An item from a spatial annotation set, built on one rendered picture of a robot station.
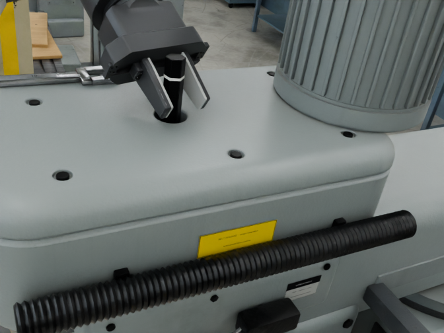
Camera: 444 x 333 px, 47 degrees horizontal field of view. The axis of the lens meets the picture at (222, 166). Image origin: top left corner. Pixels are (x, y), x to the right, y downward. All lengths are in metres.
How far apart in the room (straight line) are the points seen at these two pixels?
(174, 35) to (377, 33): 0.21
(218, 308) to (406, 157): 0.42
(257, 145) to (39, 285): 0.25
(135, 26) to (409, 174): 0.48
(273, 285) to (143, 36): 0.33
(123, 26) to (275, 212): 0.25
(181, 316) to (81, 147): 0.22
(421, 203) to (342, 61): 0.29
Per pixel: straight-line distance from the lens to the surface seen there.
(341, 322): 0.81
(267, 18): 7.03
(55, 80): 0.63
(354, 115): 0.61
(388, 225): 0.63
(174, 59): 0.54
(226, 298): 0.62
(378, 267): 0.79
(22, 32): 2.34
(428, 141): 0.96
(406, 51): 0.60
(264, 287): 0.64
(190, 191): 0.48
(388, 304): 0.79
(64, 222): 0.45
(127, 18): 0.57
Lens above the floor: 2.16
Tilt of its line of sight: 33 degrees down
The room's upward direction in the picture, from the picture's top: 9 degrees clockwise
